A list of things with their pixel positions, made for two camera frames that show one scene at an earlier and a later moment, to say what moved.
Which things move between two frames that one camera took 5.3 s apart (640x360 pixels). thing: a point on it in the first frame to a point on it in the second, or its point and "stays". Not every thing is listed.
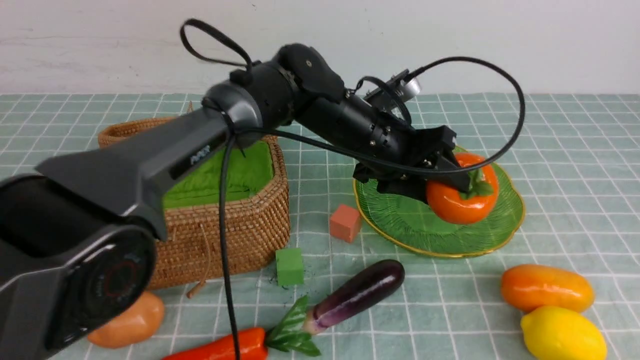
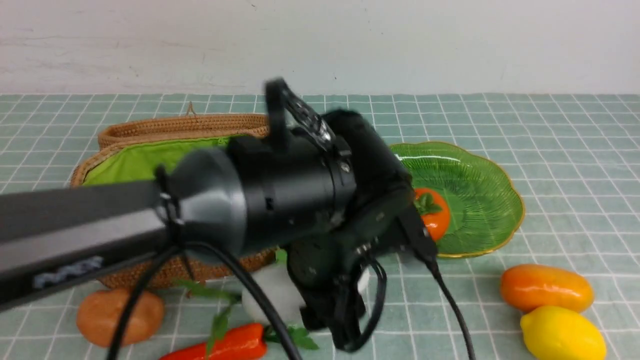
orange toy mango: x=526 y=285 stays
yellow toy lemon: x=562 y=333 stays
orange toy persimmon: x=463 y=207 to x=434 y=209
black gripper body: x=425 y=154 to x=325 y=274
